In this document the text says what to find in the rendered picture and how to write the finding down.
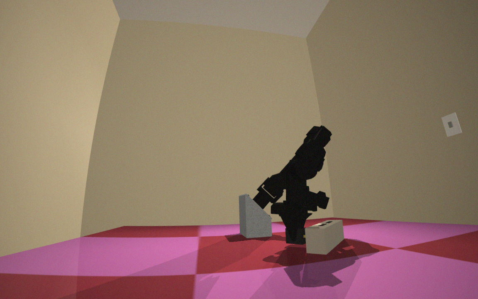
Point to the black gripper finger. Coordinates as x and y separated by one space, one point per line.
301 222
291 223

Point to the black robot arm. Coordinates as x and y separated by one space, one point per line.
308 160

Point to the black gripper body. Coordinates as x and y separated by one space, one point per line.
292 206

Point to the black two-prong plug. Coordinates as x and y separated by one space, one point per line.
300 238

